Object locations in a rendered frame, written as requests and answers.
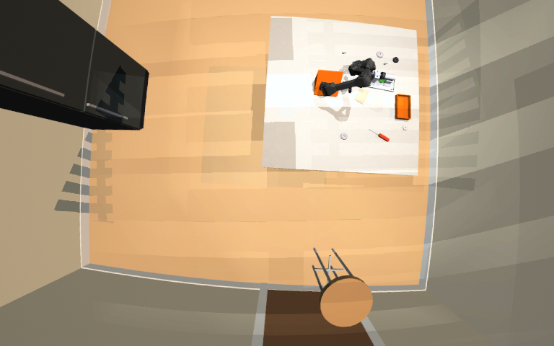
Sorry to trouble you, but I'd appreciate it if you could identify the red-handled screwdriver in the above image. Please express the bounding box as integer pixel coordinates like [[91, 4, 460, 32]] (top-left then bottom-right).
[[369, 129, 389, 142]]

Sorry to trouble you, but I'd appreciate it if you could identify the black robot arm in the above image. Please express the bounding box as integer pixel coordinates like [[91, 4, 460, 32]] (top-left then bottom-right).
[[319, 59, 376, 97]]

